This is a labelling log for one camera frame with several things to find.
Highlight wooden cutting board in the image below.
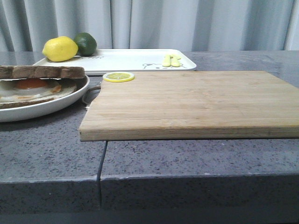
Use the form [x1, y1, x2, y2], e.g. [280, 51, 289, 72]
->
[79, 71, 299, 141]

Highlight yellow plastic knife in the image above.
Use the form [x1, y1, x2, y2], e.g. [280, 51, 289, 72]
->
[171, 54, 181, 67]

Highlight yellow lemon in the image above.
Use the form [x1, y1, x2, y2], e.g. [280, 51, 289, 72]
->
[42, 36, 78, 62]

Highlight green lime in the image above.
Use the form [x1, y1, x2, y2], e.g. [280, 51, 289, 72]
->
[73, 32, 97, 56]

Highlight white round plate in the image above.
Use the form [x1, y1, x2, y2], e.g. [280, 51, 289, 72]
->
[0, 75, 90, 123]

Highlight lemon slice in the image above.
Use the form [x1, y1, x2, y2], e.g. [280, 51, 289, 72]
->
[103, 71, 135, 83]

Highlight metal cutting board handle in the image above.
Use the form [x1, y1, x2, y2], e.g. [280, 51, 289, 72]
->
[81, 84, 101, 110]

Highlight yellow plastic fork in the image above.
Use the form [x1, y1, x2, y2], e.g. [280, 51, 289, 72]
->
[162, 54, 172, 67]

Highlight white bear-print tray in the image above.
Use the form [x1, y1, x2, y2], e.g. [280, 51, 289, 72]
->
[35, 49, 197, 76]

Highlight grey curtain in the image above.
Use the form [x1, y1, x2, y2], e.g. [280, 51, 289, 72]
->
[0, 0, 299, 51]

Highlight fried egg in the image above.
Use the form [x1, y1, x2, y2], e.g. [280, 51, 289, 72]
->
[0, 78, 62, 101]

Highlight bread slice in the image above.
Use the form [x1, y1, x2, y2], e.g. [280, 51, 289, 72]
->
[0, 79, 77, 109]
[0, 65, 85, 79]

